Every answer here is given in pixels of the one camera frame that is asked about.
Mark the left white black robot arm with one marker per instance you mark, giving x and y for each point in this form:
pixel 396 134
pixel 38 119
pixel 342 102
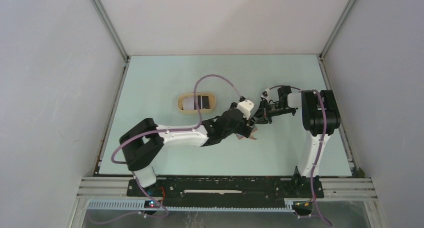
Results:
pixel 143 142

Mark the beige oval card tray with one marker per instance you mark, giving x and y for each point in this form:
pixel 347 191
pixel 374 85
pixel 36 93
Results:
pixel 202 111

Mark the brown leather card holder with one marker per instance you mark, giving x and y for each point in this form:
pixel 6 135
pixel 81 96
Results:
pixel 253 133

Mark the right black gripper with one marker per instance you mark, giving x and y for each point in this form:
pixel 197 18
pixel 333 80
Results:
pixel 264 115

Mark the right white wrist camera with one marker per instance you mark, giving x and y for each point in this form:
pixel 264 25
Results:
pixel 266 95

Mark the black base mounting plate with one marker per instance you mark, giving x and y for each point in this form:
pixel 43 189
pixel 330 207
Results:
pixel 227 191

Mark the black card in tray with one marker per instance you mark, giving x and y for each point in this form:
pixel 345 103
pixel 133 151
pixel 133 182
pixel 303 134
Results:
pixel 202 102

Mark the aluminium frame rail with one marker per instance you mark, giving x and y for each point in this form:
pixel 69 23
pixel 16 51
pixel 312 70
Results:
pixel 110 193

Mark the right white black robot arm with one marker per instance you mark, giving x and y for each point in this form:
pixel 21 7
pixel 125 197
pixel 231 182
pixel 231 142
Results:
pixel 320 118

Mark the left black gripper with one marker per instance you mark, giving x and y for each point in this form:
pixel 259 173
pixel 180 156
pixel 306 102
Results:
pixel 245 130

